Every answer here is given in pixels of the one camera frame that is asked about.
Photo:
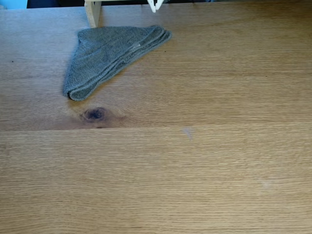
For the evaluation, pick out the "grey terry cloth towel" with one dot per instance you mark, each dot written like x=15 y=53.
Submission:
x=102 y=56

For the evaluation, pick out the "light blue background object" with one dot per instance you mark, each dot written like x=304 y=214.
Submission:
x=12 y=3

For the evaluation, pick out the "pale wooden stand frame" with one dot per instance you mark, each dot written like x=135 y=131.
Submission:
x=93 y=14

